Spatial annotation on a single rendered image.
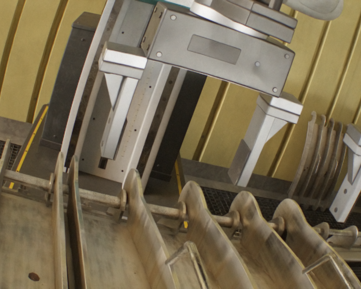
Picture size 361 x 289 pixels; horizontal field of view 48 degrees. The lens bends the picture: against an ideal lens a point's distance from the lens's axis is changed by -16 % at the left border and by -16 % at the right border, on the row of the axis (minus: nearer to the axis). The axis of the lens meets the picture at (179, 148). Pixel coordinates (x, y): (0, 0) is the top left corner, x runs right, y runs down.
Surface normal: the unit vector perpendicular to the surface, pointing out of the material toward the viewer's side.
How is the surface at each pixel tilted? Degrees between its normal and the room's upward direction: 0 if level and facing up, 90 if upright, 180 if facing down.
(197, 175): 90
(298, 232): 90
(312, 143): 69
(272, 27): 90
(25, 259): 6
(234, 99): 90
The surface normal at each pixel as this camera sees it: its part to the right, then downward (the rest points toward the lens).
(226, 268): -0.93, -0.21
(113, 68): 0.18, 0.45
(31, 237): 0.29, -0.93
